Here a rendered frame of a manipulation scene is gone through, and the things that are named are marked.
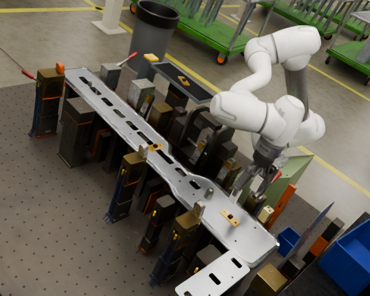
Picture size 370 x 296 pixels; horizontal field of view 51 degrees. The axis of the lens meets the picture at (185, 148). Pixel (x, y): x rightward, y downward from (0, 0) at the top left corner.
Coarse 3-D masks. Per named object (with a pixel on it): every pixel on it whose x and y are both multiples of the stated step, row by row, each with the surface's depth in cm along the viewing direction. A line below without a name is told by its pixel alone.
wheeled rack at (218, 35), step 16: (160, 0) 604; (176, 0) 632; (256, 0) 500; (272, 0) 543; (208, 16) 616; (192, 32) 543; (208, 32) 553; (224, 32) 577; (224, 48) 525; (240, 48) 546; (224, 64) 541
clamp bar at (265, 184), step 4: (272, 164) 150; (272, 168) 147; (276, 168) 150; (272, 172) 147; (276, 172) 150; (268, 176) 152; (272, 176) 150; (264, 180) 154; (268, 180) 151; (260, 184) 155; (264, 184) 154; (268, 184) 153; (260, 188) 155; (264, 188) 153; (252, 192) 157; (260, 192) 154; (260, 196) 156; (256, 200) 156
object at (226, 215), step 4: (220, 212) 151; (228, 212) 153; (224, 216) 150; (228, 216) 150; (232, 216) 150; (228, 220) 149; (232, 220) 150; (236, 220) 150; (232, 224) 148; (236, 224) 148
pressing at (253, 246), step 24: (72, 72) 200; (96, 96) 190; (120, 120) 180; (144, 120) 186; (168, 144) 176; (168, 168) 163; (192, 192) 156; (216, 192) 161; (216, 216) 149; (240, 216) 153; (240, 240) 143; (264, 240) 147
